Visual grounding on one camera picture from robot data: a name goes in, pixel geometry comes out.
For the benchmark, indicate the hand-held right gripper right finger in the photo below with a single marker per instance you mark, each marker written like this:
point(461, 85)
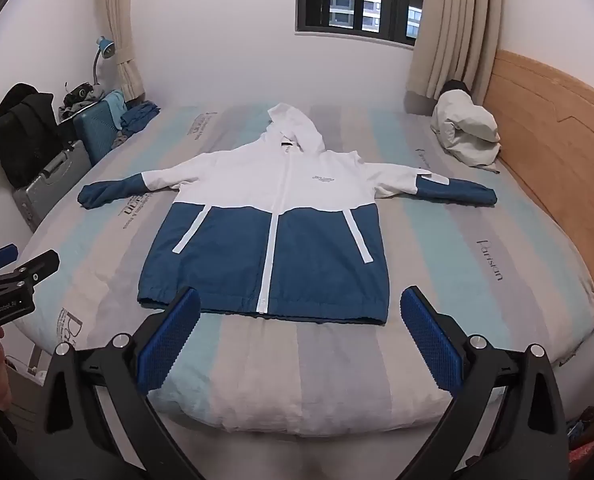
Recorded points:
point(429, 342)

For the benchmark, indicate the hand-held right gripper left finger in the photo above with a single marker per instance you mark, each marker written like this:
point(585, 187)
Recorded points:
point(169, 342)

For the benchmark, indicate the blue and white hooded jacket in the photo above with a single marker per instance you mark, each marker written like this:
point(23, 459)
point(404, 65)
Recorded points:
point(317, 250)

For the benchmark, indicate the dark grey clothes pile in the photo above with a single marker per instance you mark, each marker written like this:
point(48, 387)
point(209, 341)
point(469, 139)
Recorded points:
point(79, 95)

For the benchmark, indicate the blue folded clothes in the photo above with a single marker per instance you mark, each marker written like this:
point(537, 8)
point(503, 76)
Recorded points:
point(137, 115)

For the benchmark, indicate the silver hard case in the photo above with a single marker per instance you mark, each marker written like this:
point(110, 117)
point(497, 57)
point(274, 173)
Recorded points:
point(52, 185)

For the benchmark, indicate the printed table cloth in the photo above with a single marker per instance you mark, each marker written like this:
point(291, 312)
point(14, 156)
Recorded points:
point(287, 375)

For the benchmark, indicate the black jacket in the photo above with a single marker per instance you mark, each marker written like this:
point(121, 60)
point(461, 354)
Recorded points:
point(24, 130)

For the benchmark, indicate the blue suitcase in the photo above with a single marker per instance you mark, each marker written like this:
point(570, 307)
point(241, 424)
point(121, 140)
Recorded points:
point(97, 125)

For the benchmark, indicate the colourful floor clutter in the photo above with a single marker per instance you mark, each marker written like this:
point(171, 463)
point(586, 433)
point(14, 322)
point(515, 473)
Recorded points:
point(584, 427)

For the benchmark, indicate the white folded jacket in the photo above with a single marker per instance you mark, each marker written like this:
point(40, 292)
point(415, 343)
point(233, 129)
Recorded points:
point(464, 125)

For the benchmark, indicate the wooden headboard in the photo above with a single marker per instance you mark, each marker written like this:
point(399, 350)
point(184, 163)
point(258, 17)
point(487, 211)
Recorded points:
point(552, 150)

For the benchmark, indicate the blue desk lamp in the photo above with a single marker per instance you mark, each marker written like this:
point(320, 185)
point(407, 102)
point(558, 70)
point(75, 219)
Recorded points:
point(107, 47)

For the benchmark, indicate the black cloth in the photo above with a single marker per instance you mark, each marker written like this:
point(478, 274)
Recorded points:
point(458, 85)

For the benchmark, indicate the beige curtain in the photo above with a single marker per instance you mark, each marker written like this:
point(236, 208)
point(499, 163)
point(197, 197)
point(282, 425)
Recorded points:
point(119, 20)
point(452, 25)

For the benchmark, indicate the dark framed window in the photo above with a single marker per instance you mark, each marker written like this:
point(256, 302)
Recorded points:
point(357, 5)

